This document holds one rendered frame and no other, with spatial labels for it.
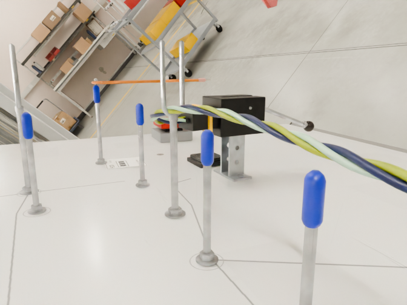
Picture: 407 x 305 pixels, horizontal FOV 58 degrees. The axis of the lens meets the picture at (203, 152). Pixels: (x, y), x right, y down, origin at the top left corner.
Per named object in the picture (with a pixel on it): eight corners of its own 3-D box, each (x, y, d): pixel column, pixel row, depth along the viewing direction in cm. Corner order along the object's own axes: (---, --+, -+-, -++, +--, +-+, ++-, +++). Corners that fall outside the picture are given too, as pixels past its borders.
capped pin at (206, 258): (190, 261, 24) (189, 129, 22) (205, 252, 25) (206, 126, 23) (208, 268, 23) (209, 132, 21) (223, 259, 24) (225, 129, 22)
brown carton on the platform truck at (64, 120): (70, 123, 779) (56, 113, 764) (77, 120, 733) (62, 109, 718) (59, 138, 765) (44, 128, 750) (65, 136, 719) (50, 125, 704)
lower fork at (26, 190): (19, 190, 37) (1, 44, 33) (39, 187, 37) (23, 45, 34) (18, 196, 35) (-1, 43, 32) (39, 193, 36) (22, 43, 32)
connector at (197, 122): (229, 126, 39) (229, 107, 38) (191, 131, 36) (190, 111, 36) (214, 122, 41) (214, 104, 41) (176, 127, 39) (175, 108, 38)
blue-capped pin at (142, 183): (151, 186, 38) (149, 103, 36) (137, 188, 37) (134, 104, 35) (147, 182, 39) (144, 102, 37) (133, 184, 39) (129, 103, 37)
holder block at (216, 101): (264, 133, 40) (266, 96, 39) (220, 137, 38) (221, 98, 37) (243, 127, 44) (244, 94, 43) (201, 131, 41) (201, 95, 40)
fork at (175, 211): (181, 208, 32) (178, 41, 29) (190, 216, 31) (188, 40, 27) (160, 212, 31) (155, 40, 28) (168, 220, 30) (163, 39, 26)
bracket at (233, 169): (252, 178, 40) (253, 134, 39) (234, 181, 39) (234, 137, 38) (230, 168, 44) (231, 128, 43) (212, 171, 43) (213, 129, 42)
